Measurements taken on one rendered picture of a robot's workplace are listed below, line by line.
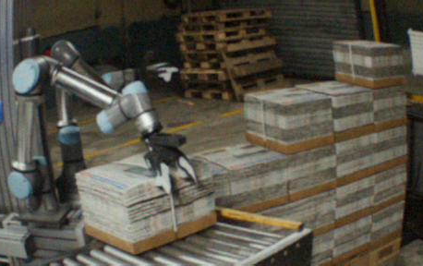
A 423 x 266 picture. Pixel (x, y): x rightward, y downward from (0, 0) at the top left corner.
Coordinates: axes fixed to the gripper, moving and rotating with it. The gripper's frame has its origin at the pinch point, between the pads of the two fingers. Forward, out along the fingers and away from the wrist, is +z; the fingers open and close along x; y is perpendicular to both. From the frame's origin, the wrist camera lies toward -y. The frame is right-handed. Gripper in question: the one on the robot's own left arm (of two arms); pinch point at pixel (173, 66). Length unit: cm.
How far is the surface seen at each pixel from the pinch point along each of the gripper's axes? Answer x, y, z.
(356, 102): 35, 18, 81
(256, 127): 15.7, 30.2, 33.6
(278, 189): 46, 49, 32
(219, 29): -559, 96, 222
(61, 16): -699, 55, -3
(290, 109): 40, 15, 40
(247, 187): 46, 45, 17
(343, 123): 38, 26, 71
